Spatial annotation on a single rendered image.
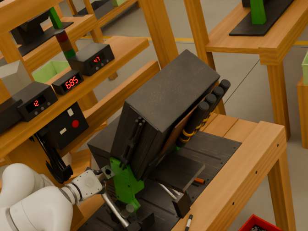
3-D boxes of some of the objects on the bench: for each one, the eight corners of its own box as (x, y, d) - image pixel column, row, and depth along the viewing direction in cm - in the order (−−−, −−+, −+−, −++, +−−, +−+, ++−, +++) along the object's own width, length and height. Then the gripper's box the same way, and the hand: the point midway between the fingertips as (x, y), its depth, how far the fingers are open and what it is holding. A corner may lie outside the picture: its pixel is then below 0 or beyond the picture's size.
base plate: (243, 145, 198) (242, 142, 197) (95, 327, 142) (93, 324, 141) (181, 128, 226) (180, 125, 225) (37, 273, 170) (35, 271, 168)
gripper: (59, 179, 154) (95, 160, 166) (81, 213, 151) (115, 191, 163) (64, 173, 148) (100, 153, 160) (87, 207, 145) (122, 185, 157)
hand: (104, 174), depth 160 cm, fingers closed on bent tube, 3 cm apart
